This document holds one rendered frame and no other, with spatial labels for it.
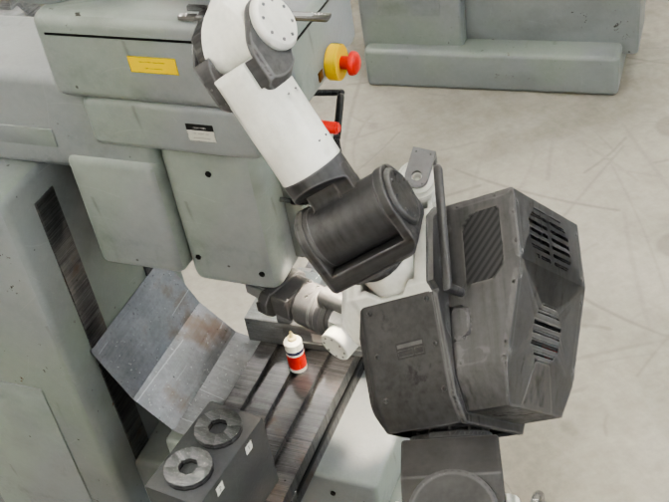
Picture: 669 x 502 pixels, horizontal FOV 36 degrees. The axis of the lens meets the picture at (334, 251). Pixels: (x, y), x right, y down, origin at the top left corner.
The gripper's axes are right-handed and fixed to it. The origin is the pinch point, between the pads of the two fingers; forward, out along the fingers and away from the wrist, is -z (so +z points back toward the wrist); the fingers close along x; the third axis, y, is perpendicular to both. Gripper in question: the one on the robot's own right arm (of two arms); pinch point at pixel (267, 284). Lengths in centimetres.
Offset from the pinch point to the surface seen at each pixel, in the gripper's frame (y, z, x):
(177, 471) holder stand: 7.8, 13.6, 40.4
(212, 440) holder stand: 7.8, 13.9, 31.7
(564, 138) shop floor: 123, -71, -235
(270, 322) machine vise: 20.8, -10.6, -6.7
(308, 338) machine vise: 24.5, -2.8, -9.9
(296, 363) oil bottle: 24.2, 0.3, -2.4
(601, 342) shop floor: 124, 4, -132
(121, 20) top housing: -65, -2, 14
